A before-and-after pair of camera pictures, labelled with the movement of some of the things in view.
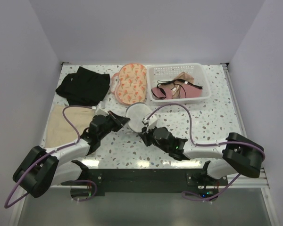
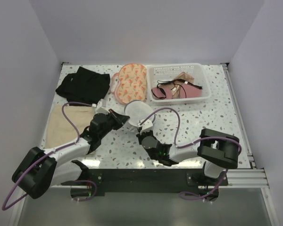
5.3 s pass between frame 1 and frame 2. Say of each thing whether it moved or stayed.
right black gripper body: moved
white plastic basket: stayed
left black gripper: stayed
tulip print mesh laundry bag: stayed
